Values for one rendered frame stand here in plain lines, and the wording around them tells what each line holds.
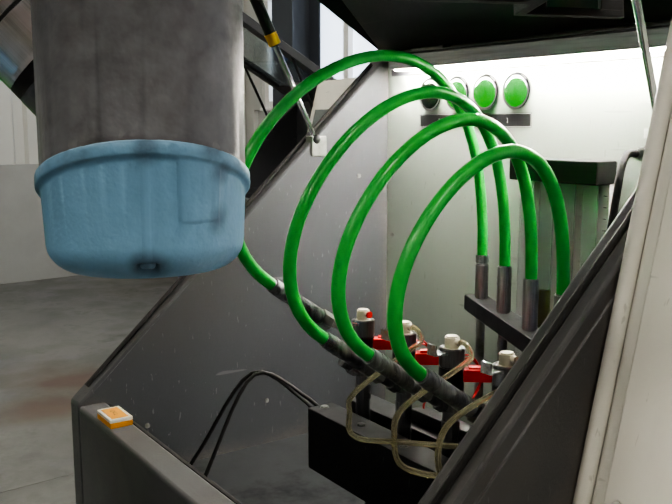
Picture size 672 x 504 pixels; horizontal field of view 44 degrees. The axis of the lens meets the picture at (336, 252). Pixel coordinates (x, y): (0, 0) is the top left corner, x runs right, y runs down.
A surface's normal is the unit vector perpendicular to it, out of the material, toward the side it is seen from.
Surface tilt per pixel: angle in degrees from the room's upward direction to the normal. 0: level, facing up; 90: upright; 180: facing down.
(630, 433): 76
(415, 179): 90
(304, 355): 90
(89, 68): 90
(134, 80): 90
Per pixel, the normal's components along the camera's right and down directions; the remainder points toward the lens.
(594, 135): -0.82, 0.08
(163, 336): 0.57, 0.12
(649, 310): -0.80, -0.15
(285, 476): 0.00, -0.99
